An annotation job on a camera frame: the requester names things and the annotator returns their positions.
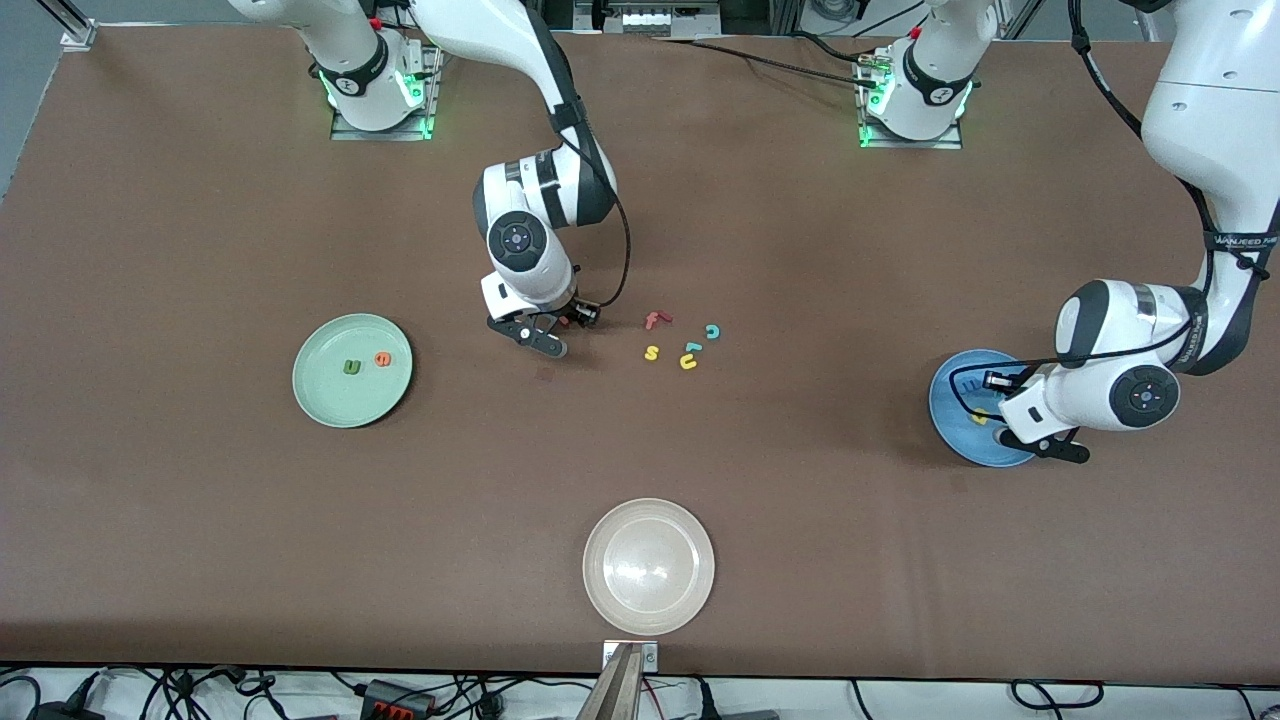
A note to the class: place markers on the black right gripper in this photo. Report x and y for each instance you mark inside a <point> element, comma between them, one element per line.
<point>569,314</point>

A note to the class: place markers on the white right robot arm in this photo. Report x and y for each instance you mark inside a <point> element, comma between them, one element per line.
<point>520,240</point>

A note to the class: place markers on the blue plate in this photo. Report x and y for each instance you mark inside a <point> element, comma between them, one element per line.
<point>960,440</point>

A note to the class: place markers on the red foam letter f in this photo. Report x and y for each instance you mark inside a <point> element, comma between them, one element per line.
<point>652,322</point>

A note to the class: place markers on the light green plate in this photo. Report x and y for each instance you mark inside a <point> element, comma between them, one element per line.
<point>340,400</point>

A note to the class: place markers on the beige plate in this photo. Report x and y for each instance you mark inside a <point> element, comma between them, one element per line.
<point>648,566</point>

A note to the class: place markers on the grey control box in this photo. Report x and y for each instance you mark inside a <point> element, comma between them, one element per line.
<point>650,18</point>

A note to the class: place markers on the black power strip red switches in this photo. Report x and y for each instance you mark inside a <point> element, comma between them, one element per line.
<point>385,692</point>

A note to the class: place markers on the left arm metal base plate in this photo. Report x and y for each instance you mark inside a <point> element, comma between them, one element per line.
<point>948,143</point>

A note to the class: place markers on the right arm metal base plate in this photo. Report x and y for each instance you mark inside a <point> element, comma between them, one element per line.
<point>350,132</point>

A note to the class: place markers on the small metal camera bracket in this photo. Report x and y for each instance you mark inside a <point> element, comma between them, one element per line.
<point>650,657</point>

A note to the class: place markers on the aluminium camera beam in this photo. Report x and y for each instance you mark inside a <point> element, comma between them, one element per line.
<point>615,695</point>

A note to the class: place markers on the metal table corner bracket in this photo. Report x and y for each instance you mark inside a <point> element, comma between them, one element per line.
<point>78,36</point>

